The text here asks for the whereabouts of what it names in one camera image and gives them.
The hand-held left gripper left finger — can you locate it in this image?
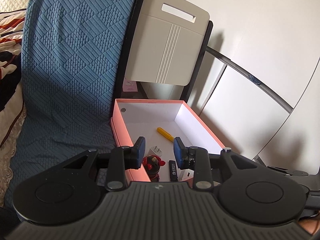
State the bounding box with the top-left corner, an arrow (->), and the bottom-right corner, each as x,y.
62,136 -> 147,192

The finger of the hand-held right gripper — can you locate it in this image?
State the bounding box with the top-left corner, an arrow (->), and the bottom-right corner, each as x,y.
267,165 -> 309,177

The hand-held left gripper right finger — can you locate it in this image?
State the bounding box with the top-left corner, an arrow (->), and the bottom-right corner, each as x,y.
174,137 -> 263,190

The white charger plug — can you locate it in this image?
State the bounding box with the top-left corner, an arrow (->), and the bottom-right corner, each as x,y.
148,145 -> 163,157

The red and black figurine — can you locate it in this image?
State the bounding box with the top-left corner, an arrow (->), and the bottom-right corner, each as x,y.
142,155 -> 166,182

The black lighter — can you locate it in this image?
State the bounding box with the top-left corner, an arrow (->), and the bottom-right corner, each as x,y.
169,160 -> 179,181

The white power adapter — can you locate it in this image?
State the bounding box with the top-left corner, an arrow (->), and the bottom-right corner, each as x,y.
178,170 -> 194,182

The yellow utility knife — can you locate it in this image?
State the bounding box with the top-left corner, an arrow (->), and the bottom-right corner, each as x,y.
157,127 -> 174,142

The pink cardboard box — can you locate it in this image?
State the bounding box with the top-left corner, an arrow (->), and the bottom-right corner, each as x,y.
110,99 -> 225,183

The pink card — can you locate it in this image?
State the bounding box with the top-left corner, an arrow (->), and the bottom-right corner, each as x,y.
122,79 -> 141,93

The white cabinet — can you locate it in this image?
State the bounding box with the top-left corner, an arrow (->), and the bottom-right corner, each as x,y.
167,0 -> 320,170

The blue textured cover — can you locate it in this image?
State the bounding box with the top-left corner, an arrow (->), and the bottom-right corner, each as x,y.
5,0 -> 137,213

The beige lace cloth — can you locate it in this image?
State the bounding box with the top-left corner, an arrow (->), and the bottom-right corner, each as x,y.
0,82 -> 28,208

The printed blanket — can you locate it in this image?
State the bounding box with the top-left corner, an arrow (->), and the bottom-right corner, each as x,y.
0,7 -> 27,113

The grey metal rail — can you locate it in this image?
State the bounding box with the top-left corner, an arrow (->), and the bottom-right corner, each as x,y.
206,46 -> 293,113

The white plastic panel with handle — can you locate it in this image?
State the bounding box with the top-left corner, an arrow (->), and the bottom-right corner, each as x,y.
124,0 -> 210,85

